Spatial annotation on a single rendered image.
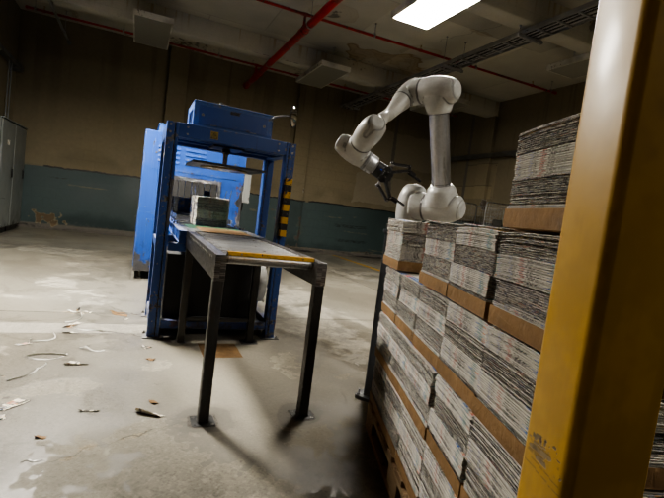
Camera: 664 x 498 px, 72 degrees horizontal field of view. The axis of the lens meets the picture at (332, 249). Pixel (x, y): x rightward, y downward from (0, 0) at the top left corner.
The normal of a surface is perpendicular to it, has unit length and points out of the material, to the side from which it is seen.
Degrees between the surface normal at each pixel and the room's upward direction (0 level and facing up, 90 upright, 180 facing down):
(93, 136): 90
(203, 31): 90
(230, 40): 90
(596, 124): 90
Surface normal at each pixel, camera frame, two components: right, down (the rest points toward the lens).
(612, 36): -0.99, -0.12
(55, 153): 0.39, 0.12
